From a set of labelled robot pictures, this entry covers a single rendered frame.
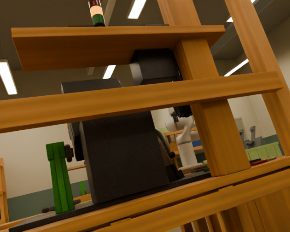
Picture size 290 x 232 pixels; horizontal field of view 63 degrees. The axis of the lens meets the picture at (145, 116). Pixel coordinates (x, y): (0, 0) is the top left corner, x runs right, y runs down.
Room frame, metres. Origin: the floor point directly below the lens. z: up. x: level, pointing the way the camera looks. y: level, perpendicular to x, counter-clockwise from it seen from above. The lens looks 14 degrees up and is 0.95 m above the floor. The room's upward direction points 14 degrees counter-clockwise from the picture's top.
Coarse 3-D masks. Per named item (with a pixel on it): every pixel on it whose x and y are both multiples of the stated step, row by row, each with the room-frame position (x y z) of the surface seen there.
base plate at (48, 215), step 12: (180, 180) 1.05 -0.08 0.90; (192, 180) 1.07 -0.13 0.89; (144, 192) 0.99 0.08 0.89; (156, 192) 1.01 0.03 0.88; (84, 204) 1.11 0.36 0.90; (96, 204) 0.92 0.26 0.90; (108, 204) 0.94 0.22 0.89; (36, 216) 1.15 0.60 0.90; (48, 216) 0.91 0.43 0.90; (60, 216) 0.88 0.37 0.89; (72, 216) 0.89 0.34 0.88; (12, 228) 0.82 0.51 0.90; (24, 228) 0.83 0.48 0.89
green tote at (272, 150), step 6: (270, 144) 1.98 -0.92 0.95; (276, 144) 2.00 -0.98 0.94; (246, 150) 1.93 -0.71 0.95; (252, 150) 1.94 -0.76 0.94; (258, 150) 1.96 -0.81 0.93; (264, 150) 1.97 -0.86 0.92; (270, 150) 1.98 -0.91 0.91; (276, 150) 1.99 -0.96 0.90; (252, 156) 1.94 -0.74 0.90; (258, 156) 1.96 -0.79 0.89; (264, 156) 1.97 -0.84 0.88; (270, 156) 1.98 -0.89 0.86; (276, 156) 1.99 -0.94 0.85; (204, 162) 2.49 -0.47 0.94
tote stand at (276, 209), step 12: (276, 192) 1.90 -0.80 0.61; (288, 192) 1.92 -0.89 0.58; (252, 204) 1.86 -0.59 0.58; (264, 204) 1.88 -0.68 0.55; (276, 204) 1.90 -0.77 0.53; (288, 204) 1.91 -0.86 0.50; (252, 216) 1.85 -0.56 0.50; (264, 216) 1.87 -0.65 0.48; (276, 216) 1.89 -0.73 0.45; (288, 216) 1.91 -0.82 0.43; (264, 228) 1.87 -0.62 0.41; (276, 228) 1.88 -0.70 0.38; (288, 228) 1.90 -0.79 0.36
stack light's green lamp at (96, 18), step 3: (96, 15) 0.87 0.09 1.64; (99, 15) 0.87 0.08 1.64; (93, 18) 0.87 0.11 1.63; (96, 18) 0.87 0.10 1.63; (99, 18) 0.87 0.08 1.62; (102, 18) 0.88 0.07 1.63; (93, 21) 0.87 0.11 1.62; (96, 21) 0.87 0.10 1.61; (99, 21) 0.87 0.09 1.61; (102, 21) 0.87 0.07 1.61; (93, 24) 0.88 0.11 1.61; (96, 24) 0.87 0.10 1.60; (99, 24) 0.87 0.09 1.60; (102, 24) 0.88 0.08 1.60
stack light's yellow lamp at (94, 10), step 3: (93, 6) 0.87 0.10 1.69; (96, 6) 0.87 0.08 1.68; (99, 6) 0.88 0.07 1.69; (90, 9) 0.88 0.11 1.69; (93, 9) 0.87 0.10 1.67; (96, 9) 0.87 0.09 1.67; (99, 9) 0.87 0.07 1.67; (93, 12) 0.87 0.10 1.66; (96, 12) 0.87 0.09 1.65; (99, 12) 0.87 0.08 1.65; (102, 12) 0.89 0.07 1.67; (93, 15) 0.87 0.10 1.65; (102, 15) 0.88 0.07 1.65
